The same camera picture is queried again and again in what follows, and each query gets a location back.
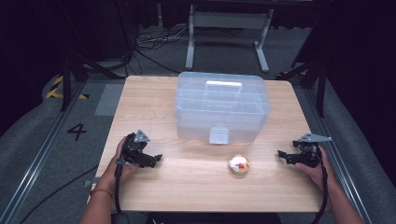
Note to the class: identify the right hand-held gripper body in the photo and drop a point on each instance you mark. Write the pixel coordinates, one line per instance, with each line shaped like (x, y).
(308, 151)

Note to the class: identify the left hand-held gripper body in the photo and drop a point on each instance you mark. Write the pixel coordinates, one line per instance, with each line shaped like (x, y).
(134, 148)

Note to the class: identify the round gold candy tin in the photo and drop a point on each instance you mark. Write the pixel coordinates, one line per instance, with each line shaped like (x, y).
(238, 164)

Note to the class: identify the clear plastic storage box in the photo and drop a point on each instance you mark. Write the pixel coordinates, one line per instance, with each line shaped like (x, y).
(199, 105)

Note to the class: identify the person's right hand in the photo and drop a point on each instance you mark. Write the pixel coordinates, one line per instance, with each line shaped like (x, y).
(317, 174)

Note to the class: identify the person's left hand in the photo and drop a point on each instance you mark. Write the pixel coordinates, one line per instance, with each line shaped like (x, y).
(112, 174)

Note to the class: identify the black metal stand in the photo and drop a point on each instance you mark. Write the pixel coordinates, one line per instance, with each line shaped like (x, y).
(74, 68)
(314, 77)

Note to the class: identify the aluminium floor rail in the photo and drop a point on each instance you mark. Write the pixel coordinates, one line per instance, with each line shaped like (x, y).
(339, 155)
(34, 161)

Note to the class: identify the grey metal table frame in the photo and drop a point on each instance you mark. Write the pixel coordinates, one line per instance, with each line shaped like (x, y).
(229, 20)

